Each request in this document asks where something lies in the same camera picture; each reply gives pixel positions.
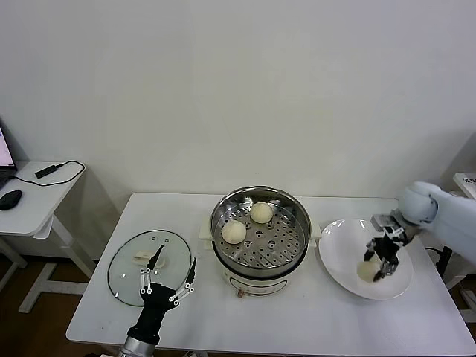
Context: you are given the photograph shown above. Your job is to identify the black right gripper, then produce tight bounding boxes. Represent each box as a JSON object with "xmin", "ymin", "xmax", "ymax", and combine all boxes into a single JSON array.
[{"xmin": 363, "ymin": 232, "xmax": 405, "ymax": 282}]

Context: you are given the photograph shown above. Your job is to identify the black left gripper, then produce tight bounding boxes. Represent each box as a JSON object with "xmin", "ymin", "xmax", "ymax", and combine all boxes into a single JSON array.
[{"xmin": 126, "ymin": 243, "xmax": 197, "ymax": 341}]

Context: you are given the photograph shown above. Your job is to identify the white steamed baozi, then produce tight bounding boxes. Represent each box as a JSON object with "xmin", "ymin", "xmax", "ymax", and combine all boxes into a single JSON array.
[
  {"xmin": 249, "ymin": 202, "xmax": 274, "ymax": 225},
  {"xmin": 222, "ymin": 220, "xmax": 248, "ymax": 245},
  {"xmin": 356, "ymin": 261, "xmax": 381, "ymax": 284}
]

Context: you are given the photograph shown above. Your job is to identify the glass lid with white handle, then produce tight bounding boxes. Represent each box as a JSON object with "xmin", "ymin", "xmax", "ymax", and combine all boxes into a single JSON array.
[{"xmin": 107, "ymin": 229, "xmax": 193, "ymax": 308}]

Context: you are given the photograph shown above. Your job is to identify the perforated steel steamer basket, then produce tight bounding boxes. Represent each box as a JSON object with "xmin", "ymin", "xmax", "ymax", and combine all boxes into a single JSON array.
[{"xmin": 210, "ymin": 185, "xmax": 312, "ymax": 280}]

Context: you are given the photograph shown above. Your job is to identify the white oval plate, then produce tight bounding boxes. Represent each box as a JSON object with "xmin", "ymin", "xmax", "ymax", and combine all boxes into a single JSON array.
[{"xmin": 318, "ymin": 218, "xmax": 414, "ymax": 301}]

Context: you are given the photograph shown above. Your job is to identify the white electric cooker pot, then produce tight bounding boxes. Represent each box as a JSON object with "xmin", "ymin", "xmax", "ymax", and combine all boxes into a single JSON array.
[{"xmin": 199, "ymin": 215, "xmax": 323, "ymax": 300}]

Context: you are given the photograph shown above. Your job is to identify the white desk with paper label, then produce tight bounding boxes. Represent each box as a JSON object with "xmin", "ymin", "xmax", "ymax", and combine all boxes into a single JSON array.
[{"xmin": 444, "ymin": 172, "xmax": 476, "ymax": 309}]

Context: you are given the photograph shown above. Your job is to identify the white side desk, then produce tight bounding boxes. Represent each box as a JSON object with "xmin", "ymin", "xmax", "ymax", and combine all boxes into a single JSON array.
[{"xmin": 0, "ymin": 160, "xmax": 98, "ymax": 314}]

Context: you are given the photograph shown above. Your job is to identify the black rectangular adapter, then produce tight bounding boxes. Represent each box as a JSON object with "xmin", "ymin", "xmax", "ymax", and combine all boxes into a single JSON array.
[{"xmin": 34, "ymin": 163, "xmax": 63, "ymax": 179}]

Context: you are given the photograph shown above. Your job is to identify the black computer mouse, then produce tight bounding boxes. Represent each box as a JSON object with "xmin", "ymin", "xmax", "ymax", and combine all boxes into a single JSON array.
[{"xmin": 0, "ymin": 189, "xmax": 24, "ymax": 212}]

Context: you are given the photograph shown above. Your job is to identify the black laptop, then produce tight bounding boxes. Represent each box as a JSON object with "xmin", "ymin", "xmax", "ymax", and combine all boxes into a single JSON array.
[{"xmin": 0, "ymin": 115, "xmax": 19, "ymax": 189}]

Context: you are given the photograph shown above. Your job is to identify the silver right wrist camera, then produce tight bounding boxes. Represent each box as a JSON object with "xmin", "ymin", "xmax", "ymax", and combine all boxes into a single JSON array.
[{"xmin": 370, "ymin": 213, "xmax": 397, "ymax": 230}]

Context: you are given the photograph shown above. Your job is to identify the black power plug and cable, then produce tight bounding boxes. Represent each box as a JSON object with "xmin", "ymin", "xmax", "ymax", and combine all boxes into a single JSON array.
[{"xmin": 425, "ymin": 245, "xmax": 453, "ymax": 277}]

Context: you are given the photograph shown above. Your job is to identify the thin black adapter cable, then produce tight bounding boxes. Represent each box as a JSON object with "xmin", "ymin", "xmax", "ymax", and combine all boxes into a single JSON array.
[{"xmin": 9, "ymin": 159, "xmax": 87, "ymax": 186}]

